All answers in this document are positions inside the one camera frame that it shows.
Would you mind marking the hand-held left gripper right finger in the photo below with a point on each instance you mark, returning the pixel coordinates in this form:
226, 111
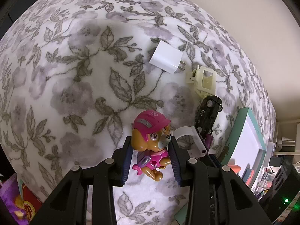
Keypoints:
175, 161

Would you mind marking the white wooden rack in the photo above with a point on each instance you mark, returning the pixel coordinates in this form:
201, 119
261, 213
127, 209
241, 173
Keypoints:
288, 152

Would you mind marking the red printed package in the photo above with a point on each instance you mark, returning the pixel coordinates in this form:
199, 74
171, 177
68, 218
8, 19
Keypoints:
29, 204

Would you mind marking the black toy car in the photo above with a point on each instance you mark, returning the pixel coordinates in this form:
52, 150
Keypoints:
206, 114

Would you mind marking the black power adapter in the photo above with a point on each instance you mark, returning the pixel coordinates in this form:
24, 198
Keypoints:
275, 161

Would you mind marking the purple lighter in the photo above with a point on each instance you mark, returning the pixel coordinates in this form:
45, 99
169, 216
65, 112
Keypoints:
209, 140

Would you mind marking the white wall charger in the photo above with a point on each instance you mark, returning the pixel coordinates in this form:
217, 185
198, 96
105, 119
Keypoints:
165, 56

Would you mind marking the orange and blue toy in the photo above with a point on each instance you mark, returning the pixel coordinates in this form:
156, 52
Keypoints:
234, 169
249, 175

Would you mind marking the teal shallow box tray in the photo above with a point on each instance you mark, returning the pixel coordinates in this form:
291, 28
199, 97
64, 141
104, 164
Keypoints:
248, 140

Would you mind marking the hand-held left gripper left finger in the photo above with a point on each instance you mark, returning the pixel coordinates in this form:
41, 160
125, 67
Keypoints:
125, 159

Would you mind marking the cream hair claw clip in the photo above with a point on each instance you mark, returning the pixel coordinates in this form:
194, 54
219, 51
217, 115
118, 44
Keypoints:
191, 76

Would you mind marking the pink-capped dog toy figure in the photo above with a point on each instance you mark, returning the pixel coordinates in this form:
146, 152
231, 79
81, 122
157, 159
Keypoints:
150, 140

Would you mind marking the purple printed package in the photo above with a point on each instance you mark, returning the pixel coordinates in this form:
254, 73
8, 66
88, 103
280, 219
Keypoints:
9, 192

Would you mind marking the white wristband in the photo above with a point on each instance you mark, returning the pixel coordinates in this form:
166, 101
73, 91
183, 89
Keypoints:
196, 140

